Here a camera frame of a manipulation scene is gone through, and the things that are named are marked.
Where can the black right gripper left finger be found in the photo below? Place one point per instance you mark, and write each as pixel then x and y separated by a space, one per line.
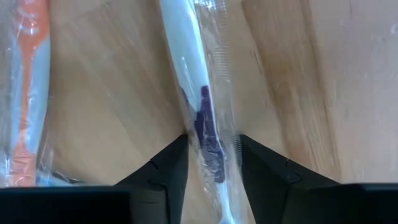
pixel 155 193

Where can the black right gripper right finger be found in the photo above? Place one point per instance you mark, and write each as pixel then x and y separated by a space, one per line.
pixel 280 193

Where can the purple toothbrush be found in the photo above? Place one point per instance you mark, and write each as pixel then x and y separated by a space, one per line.
pixel 205 130

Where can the wrapped blue toothbrush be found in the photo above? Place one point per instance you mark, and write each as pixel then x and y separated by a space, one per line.
pixel 59 180

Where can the wrapped orange toothbrush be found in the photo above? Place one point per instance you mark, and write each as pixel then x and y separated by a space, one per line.
pixel 29 93

